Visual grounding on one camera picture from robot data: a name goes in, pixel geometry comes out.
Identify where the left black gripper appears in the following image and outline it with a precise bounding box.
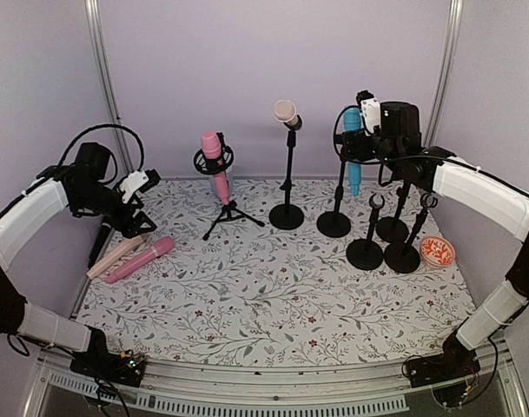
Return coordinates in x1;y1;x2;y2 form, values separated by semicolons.
75;181;157;238

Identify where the beige microphone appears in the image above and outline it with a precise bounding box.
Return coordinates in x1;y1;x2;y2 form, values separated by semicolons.
86;235;148;280
274;99;302;131

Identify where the black microphone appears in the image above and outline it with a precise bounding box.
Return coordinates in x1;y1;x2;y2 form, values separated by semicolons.
87;216;112;268

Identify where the blue microphone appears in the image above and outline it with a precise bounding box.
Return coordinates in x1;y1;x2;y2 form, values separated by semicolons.
342;106;361;196

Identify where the short pink microphone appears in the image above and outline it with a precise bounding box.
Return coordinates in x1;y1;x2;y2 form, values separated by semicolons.
105;236;175;284

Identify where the round stand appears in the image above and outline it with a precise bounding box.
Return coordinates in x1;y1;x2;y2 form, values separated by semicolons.
316;148;351;238
268;128;304;230
384;193;438;274
376;181;411;243
346;193;385;271

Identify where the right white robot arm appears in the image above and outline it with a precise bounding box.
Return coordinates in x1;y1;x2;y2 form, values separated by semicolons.
334;91;529;379

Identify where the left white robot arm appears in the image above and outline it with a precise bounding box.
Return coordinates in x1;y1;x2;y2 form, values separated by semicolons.
0;142;161;377

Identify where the tall pink microphone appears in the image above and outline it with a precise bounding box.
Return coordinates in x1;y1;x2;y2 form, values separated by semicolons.
201;131;230;205

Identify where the orange patterned small bowl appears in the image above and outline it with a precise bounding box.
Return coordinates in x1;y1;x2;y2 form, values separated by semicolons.
420;236;456;268

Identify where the floral table mat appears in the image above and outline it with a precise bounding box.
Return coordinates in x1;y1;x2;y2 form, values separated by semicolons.
77;180;474;367

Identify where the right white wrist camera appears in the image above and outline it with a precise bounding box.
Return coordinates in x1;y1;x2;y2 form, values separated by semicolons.
356;90;380;136

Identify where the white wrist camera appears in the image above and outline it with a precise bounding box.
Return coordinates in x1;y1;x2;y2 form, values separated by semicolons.
117;169;161;203
356;90;380;136

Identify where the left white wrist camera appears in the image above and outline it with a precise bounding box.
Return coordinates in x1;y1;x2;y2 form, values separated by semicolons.
117;169;161;203

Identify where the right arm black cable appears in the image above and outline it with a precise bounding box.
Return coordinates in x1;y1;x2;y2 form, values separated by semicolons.
331;103;447;186

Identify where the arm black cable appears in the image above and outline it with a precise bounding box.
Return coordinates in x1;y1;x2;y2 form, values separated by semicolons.
59;123;144;170
331;103;447;186

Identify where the right aluminium frame post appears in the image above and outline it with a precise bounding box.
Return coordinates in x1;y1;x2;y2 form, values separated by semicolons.
422;0;464;148

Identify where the aluminium frame post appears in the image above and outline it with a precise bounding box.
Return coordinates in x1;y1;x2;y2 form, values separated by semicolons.
83;0;135;173
422;0;464;148

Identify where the black tripod shock-mount stand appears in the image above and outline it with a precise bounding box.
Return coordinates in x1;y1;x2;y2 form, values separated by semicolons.
193;131;265;241

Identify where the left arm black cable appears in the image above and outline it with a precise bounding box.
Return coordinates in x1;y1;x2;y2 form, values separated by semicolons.
59;123;144;170

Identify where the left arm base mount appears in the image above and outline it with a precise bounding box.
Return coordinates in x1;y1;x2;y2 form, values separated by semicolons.
69;350;147;387

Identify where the front aluminium rail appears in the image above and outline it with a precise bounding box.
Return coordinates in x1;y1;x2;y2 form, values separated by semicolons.
23;338;529;416

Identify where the left aluminium frame post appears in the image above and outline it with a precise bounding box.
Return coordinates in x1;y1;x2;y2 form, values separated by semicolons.
83;0;135;173

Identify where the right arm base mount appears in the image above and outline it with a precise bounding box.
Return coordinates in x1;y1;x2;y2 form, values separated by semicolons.
401;352;480;387

